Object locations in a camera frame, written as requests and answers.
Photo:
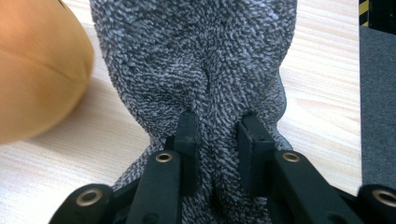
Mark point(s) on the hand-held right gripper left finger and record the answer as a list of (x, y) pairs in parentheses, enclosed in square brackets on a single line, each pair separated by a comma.
[(190, 155)]

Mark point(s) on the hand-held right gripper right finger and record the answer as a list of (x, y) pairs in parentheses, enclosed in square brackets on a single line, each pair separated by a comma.
[(253, 155)]

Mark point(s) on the grey towel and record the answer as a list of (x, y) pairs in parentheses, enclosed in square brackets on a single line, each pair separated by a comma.
[(193, 56)]

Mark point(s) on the orange plush toy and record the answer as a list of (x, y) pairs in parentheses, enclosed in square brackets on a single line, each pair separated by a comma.
[(40, 68)]

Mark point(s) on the black yellow striped stand base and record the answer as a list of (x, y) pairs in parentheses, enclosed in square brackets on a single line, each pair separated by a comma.
[(378, 12)]

